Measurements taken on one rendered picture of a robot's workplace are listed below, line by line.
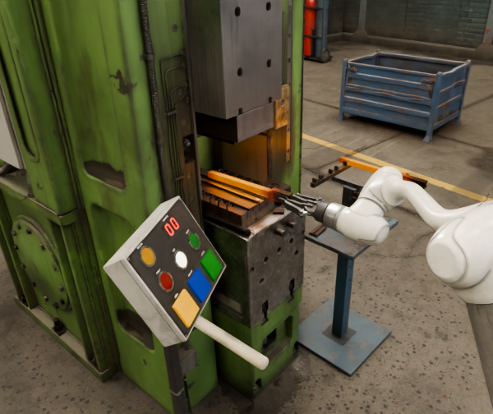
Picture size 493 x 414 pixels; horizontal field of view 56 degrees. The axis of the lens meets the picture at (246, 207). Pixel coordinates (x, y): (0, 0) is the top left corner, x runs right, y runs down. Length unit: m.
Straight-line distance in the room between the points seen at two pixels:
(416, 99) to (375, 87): 0.51
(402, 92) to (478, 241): 4.44
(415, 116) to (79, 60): 4.15
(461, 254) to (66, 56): 1.37
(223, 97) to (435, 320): 1.87
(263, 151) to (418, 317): 1.39
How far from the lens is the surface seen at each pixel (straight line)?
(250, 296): 1.86
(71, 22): 1.73
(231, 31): 1.50
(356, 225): 1.52
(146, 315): 1.26
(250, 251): 1.74
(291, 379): 2.42
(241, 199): 1.82
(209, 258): 1.42
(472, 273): 0.98
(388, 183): 1.56
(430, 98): 5.23
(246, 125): 1.61
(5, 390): 2.70
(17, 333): 2.99
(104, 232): 2.00
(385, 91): 5.44
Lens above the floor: 1.85
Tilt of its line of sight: 29 degrees down
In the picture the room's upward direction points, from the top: 2 degrees counter-clockwise
